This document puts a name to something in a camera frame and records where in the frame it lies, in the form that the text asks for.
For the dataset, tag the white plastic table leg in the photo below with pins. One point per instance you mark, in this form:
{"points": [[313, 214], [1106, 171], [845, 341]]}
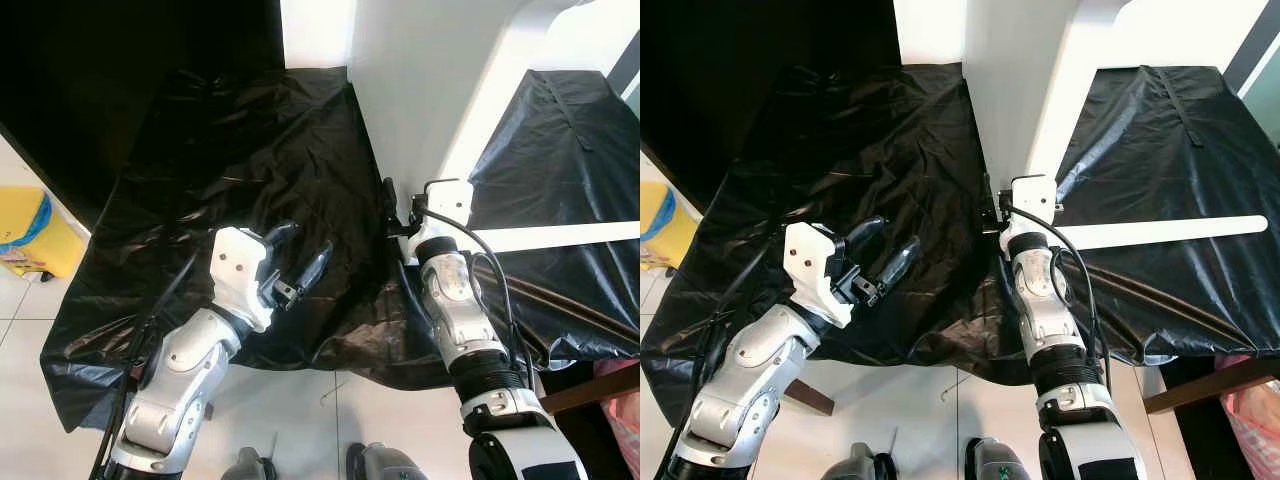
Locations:
{"points": [[560, 235], [1160, 232]]}

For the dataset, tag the black plastic table cover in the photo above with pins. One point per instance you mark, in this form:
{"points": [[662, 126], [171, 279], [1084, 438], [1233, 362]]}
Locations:
{"points": [[870, 150], [250, 150]]}

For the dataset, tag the white board panel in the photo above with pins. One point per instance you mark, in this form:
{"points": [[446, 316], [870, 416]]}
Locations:
{"points": [[315, 30], [930, 30]]}

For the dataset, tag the grey robot left foot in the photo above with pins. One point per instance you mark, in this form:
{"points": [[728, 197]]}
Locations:
{"points": [[858, 463], [250, 465]]}

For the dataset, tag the grey robot foot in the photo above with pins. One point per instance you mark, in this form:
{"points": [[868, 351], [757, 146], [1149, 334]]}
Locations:
{"points": [[1000, 460], [390, 463], [250, 465], [858, 463]]}

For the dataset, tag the grey robot right foot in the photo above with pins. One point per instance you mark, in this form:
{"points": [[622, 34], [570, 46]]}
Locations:
{"points": [[390, 463], [1000, 460]]}

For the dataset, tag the yellow box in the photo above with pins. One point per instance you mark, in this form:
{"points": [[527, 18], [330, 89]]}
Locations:
{"points": [[20, 215], [660, 215]]}

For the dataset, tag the brown wooden table beam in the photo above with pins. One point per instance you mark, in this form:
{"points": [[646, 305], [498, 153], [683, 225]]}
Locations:
{"points": [[1210, 385], [590, 390]]}

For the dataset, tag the red plastic bag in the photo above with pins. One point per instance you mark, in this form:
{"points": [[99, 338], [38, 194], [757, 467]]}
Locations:
{"points": [[625, 420], [1250, 420]]}

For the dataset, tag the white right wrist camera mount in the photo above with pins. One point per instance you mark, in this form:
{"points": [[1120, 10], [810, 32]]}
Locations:
{"points": [[1035, 195], [450, 200]]}

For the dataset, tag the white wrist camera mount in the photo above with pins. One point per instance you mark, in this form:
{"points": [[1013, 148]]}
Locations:
{"points": [[450, 200], [235, 265], [810, 260], [1035, 195]]}

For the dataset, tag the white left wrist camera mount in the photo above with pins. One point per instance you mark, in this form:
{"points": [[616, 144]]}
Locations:
{"points": [[235, 265], [810, 260]]}

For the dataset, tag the dark grey wall post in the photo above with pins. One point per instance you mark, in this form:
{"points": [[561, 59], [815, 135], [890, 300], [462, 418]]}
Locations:
{"points": [[1255, 45], [628, 65]]}

